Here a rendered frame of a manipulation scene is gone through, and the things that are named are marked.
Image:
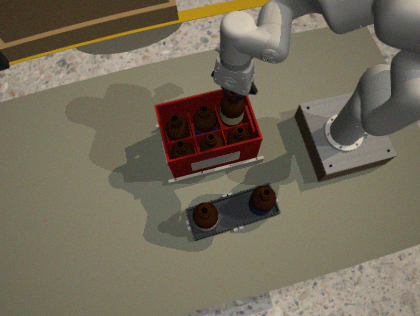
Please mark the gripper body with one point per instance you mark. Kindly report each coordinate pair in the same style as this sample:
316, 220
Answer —
238, 82

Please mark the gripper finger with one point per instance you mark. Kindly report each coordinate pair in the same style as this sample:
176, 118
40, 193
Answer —
223, 89
253, 91

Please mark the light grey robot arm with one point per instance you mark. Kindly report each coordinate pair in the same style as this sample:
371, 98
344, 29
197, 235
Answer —
396, 24

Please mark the brown bottle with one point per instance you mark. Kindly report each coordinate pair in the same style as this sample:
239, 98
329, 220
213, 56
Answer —
182, 148
210, 216
204, 120
210, 141
177, 128
259, 202
231, 112
237, 135

